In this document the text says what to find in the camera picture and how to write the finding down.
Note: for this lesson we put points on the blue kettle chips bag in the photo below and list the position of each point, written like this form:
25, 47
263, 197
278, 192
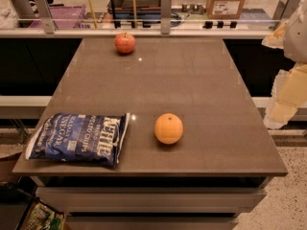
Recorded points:
78, 137

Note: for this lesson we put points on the purple plastic crate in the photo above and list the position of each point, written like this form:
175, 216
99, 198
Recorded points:
68, 17

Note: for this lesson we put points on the orange fruit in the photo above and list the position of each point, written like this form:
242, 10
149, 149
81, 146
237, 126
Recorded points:
168, 128

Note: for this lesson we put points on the snack box on floor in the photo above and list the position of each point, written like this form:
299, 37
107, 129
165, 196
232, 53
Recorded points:
39, 216

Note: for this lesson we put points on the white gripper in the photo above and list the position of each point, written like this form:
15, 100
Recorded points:
297, 37

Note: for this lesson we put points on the red apple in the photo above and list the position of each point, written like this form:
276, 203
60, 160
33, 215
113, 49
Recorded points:
124, 43

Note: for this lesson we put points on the brown cardboard box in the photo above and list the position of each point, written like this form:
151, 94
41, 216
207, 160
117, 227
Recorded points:
224, 9

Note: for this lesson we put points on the glass railing with metal posts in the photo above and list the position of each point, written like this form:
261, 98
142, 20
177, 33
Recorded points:
26, 19

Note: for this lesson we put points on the grey cabinet drawers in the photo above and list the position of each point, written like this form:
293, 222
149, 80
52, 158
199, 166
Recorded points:
157, 208

